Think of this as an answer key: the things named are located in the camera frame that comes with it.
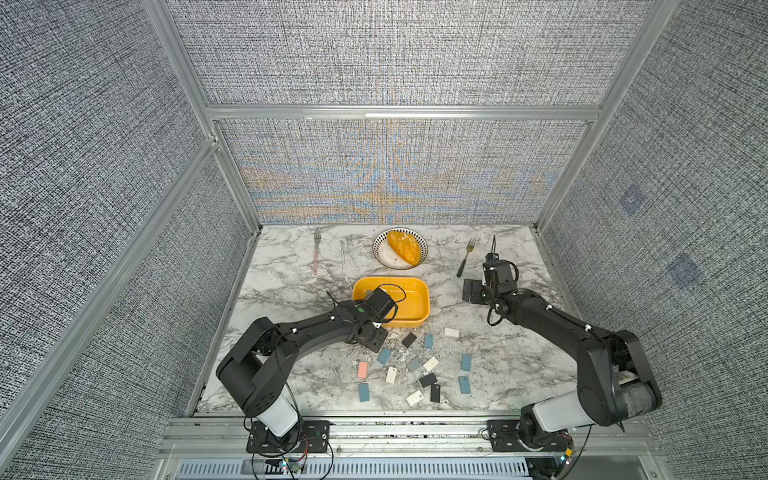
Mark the white eraser bottom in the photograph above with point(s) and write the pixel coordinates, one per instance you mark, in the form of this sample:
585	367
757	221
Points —
414	398

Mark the aluminium front rail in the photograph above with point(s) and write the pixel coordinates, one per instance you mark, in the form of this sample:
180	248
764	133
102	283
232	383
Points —
406	433

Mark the white eraser middle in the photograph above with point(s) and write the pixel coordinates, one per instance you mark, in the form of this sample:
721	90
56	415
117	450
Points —
391	375

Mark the black eraser centre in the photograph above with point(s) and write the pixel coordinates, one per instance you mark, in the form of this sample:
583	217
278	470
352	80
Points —
408	341

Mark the cream eraser centre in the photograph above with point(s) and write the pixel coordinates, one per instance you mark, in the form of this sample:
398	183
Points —
430	364

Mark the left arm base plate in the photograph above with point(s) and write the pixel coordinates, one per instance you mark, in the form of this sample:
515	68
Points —
305	436

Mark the black eraser lower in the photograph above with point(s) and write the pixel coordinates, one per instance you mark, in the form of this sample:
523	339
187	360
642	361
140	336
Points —
427	380

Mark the pink handled fork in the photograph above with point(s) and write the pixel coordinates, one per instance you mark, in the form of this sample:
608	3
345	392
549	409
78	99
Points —
317	241

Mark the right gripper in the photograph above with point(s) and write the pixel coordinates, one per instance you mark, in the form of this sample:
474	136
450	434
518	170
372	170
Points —
474	291

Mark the black eraser bottom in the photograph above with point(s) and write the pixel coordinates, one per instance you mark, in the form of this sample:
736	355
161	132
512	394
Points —
435	393

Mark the grey eraser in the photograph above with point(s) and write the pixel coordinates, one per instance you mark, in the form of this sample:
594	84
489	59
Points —
414	365

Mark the patterned white bowl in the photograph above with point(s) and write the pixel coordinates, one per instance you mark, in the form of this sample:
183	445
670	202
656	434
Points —
387	257

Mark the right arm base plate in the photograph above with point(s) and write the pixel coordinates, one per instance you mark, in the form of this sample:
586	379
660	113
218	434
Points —
506	435

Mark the white slotted cable duct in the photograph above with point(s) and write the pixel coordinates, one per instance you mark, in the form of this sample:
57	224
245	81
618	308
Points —
358	468

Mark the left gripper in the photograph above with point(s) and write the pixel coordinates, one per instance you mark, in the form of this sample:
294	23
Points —
379	341

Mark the yellow storage box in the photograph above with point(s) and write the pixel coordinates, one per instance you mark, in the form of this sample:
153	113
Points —
410	294

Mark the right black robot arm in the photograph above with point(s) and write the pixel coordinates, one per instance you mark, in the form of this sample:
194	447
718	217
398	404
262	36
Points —
614	380

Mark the pink eraser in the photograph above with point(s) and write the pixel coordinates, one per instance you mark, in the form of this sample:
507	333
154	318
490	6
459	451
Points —
362	371

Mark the black eraser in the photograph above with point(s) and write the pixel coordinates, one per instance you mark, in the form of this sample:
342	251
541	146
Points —
427	380
435	393
408	341

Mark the yellow bread loaf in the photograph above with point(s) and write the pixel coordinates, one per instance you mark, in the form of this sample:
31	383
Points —
406	246

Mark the green handled gold fork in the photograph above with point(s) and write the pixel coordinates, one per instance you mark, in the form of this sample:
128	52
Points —
468	250

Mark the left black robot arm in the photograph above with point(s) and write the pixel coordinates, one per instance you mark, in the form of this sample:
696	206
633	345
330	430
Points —
256	369

